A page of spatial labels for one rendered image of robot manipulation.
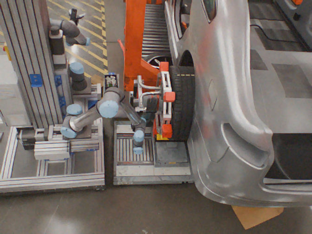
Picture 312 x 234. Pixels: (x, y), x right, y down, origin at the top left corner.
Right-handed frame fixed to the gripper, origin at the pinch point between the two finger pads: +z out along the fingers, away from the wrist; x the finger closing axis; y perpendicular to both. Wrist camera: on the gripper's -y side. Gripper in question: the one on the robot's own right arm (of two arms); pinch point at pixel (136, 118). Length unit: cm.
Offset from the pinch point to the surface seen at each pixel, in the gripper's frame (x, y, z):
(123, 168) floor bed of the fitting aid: 10, -75, -3
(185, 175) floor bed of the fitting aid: -55, -75, -13
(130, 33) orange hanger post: 5, 41, 65
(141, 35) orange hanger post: -5, 39, 65
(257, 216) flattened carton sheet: -123, -82, -57
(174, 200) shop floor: -41, -83, -36
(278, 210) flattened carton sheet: -148, -82, -52
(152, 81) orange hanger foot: -19, -16, 65
